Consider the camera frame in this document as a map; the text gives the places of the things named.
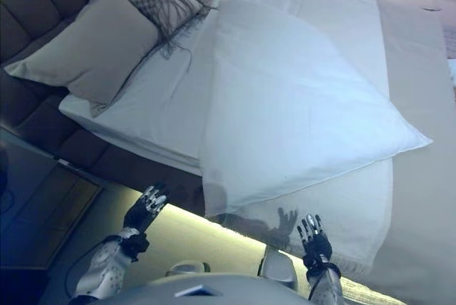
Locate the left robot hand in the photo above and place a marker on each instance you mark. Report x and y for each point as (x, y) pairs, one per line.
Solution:
(142, 210)

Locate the left robot leg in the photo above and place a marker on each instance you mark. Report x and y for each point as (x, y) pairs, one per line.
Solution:
(189, 269)

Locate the beige mattress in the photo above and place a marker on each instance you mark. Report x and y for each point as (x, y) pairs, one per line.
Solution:
(420, 123)

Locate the grey robot torso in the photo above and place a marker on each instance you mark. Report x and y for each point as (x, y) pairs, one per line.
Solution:
(221, 290)

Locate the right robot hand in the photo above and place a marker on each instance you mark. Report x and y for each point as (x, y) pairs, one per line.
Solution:
(317, 242)

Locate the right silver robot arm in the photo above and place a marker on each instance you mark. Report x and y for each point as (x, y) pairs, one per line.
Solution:
(327, 287)

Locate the robot leg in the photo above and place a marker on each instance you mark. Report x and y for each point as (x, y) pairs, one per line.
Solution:
(281, 264)
(189, 269)

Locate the bed with white sheet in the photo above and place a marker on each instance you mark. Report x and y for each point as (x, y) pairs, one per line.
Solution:
(142, 105)

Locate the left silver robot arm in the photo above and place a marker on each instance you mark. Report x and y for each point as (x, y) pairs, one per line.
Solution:
(103, 269)

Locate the right robot leg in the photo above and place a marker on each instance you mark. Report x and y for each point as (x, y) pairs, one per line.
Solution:
(281, 264)

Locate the macrame cushion with fringe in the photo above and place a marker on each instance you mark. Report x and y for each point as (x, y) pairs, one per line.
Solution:
(156, 2)

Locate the wooden nightstand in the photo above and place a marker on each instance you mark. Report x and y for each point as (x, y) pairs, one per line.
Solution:
(53, 194)

